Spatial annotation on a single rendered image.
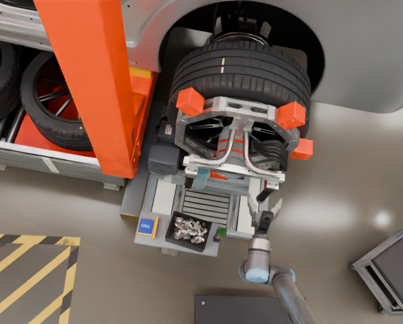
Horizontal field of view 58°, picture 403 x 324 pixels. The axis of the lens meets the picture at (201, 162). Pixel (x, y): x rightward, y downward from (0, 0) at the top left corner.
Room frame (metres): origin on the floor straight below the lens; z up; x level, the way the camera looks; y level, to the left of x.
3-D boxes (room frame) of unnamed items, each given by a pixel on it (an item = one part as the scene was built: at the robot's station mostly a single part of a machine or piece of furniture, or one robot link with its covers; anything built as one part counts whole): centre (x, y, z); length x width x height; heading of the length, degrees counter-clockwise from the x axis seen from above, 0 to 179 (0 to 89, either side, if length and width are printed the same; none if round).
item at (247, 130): (0.69, -0.23, 1.03); 0.19 x 0.18 x 0.11; 5
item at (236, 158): (0.73, -0.13, 0.85); 0.21 x 0.14 x 0.14; 5
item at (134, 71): (1.17, 0.45, 0.70); 0.14 x 0.14 x 0.05; 5
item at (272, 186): (0.61, -0.31, 0.93); 0.09 x 0.05 x 0.05; 5
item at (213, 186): (0.97, -0.08, 0.13); 0.50 x 0.36 x 0.10; 95
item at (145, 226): (0.38, 0.19, 0.47); 0.07 x 0.07 x 0.02; 5
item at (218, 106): (0.80, -0.12, 0.85); 0.54 x 0.07 x 0.54; 95
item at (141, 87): (1.00, 0.44, 0.69); 0.52 x 0.17 x 0.35; 5
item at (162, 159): (0.96, 0.23, 0.26); 0.42 x 0.18 x 0.35; 5
